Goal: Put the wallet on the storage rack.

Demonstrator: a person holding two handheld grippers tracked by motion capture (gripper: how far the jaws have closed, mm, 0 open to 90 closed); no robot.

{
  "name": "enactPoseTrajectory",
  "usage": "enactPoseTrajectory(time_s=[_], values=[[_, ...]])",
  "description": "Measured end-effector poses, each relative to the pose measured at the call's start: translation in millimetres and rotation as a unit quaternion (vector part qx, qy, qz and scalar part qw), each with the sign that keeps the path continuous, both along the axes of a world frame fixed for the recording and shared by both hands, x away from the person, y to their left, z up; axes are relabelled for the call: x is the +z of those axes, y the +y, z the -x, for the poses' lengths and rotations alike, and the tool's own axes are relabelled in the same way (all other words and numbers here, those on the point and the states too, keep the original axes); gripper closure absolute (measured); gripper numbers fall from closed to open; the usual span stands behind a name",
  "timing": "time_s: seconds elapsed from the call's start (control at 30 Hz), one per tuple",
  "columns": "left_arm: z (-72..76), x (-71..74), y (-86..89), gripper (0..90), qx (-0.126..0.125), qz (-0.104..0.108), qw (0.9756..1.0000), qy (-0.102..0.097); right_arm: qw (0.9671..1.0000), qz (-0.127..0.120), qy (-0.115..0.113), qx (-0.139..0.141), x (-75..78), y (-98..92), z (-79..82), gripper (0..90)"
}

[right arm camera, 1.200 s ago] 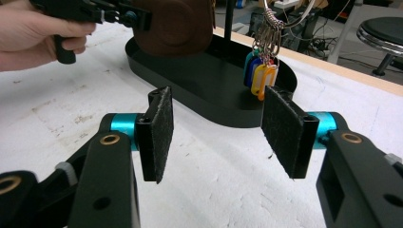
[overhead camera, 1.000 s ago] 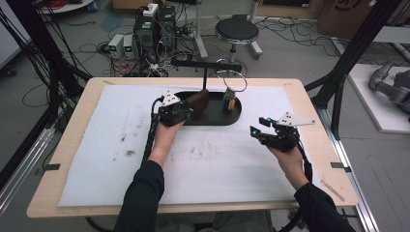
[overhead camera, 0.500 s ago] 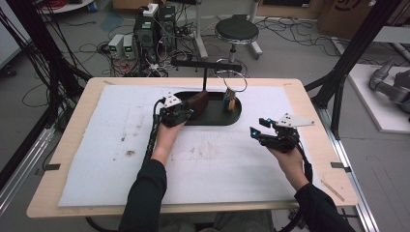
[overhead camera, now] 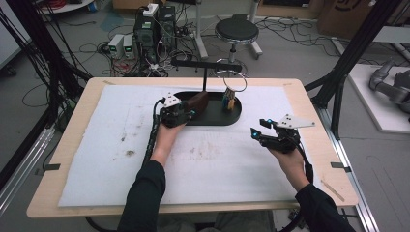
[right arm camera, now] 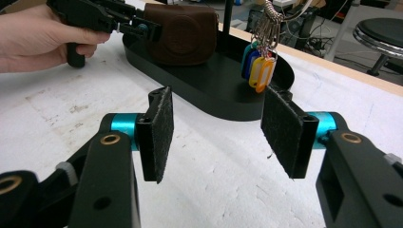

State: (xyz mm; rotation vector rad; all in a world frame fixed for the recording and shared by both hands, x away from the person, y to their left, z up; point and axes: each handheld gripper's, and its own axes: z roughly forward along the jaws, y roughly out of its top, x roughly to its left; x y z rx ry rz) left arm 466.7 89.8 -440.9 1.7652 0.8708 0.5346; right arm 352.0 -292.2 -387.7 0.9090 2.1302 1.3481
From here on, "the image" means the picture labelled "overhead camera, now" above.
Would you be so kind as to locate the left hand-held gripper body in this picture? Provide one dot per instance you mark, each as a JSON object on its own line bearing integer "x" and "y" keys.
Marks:
{"x": 172, "y": 116}

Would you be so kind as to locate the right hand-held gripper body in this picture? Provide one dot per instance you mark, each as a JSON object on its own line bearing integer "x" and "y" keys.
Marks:
{"x": 283, "y": 141}

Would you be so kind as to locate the brown pouch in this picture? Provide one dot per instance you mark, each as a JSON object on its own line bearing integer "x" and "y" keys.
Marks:
{"x": 198, "y": 102}

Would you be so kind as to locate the black tray with hanger stand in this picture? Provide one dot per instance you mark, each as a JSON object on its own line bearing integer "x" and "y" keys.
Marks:
{"x": 216, "y": 117}

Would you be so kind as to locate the person's left hand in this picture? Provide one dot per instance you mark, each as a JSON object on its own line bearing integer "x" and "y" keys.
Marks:
{"x": 166, "y": 141}

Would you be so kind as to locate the person's right hand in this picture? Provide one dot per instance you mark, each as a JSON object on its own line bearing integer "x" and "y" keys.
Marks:
{"x": 293, "y": 169}

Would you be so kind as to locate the black tape piece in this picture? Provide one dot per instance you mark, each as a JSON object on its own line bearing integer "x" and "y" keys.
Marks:
{"x": 340, "y": 166}
{"x": 51, "y": 167}

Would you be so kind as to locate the grey bench power supply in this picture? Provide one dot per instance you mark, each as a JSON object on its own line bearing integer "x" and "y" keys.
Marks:
{"x": 115, "y": 45}
{"x": 129, "y": 46}

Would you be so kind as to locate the black computer tower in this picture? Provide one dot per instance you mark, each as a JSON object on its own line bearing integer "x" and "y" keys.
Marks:
{"x": 146, "y": 37}

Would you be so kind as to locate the white foam mat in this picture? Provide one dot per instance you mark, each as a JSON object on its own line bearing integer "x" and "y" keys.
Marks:
{"x": 106, "y": 174}

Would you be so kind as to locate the black round stool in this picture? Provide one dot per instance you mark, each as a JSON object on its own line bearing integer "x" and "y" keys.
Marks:
{"x": 237, "y": 29}

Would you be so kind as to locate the white platform board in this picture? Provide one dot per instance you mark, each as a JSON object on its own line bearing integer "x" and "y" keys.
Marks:
{"x": 370, "y": 103}

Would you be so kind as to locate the white power strip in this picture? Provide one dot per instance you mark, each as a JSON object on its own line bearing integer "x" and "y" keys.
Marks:
{"x": 151, "y": 9}

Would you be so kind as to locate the cardboard box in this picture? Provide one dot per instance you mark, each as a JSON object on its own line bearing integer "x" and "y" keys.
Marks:
{"x": 345, "y": 16}

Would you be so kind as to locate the aluminium rail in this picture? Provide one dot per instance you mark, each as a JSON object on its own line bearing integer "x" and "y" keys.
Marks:
{"x": 22, "y": 167}
{"x": 351, "y": 180}

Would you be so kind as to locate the white desk leg frame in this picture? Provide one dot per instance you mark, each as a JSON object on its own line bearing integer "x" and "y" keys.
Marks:
{"x": 201, "y": 32}

